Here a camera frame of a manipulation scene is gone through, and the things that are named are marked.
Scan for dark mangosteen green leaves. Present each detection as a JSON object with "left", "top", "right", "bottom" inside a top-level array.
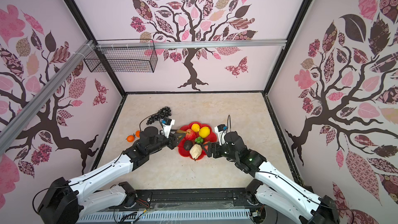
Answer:
[{"left": 194, "top": 136, "right": 204, "bottom": 145}]

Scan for black wire basket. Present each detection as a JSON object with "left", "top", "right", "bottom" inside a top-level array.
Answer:
[{"left": 84, "top": 38, "right": 158, "bottom": 73}]

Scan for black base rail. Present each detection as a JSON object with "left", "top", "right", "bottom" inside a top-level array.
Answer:
[{"left": 57, "top": 186, "right": 328, "bottom": 224}]

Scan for aluminium rail left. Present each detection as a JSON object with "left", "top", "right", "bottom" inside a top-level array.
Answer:
[{"left": 1, "top": 40, "right": 95, "bottom": 154}]

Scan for aluminium rail back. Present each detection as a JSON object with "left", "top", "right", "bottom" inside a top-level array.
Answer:
[{"left": 95, "top": 39, "right": 287, "bottom": 50}]

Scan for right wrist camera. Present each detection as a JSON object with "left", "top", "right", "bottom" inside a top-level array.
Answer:
[{"left": 214, "top": 124, "right": 228, "bottom": 146}]

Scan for dark grape bunch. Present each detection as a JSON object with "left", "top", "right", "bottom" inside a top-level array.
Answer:
[{"left": 146, "top": 106, "right": 172, "bottom": 125}]

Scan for aluminium rail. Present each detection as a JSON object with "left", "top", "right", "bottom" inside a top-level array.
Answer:
[
  {"left": 1, "top": 40, "right": 95, "bottom": 154},
  {"left": 95, "top": 39, "right": 287, "bottom": 50}
]

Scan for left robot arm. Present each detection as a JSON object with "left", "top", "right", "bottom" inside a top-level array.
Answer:
[{"left": 36, "top": 127, "right": 186, "bottom": 224}]

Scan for white cable duct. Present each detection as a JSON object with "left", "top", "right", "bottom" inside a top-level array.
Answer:
[{"left": 78, "top": 209, "right": 253, "bottom": 224}]

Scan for yellow lemon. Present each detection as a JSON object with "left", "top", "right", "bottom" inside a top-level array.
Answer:
[{"left": 199, "top": 126, "right": 211, "bottom": 139}]

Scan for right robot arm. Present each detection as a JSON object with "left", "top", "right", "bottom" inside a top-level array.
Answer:
[{"left": 202, "top": 131, "right": 350, "bottom": 224}]

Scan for cream white pear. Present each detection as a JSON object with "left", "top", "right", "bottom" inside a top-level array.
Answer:
[{"left": 189, "top": 144, "right": 203, "bottom": 160}]

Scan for small yellow fruit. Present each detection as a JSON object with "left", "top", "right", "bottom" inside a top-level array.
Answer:
[{"left": 191, "top": 123, "right": 201, "bottom": 133}]

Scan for dark avocado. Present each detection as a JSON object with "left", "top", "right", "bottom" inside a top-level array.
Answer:
[{"left": 183, "top": 140, "right": 194, "bottom": 151}]

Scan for red flower-shaped bowl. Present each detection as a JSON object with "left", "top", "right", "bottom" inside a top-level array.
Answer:
[{"left": 178, "top": 122, "right": 217, "bottom": 160}]

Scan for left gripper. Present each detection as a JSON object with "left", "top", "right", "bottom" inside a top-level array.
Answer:
[{"left": 148, "top": 129, "right": 186, "bottom": 155}]

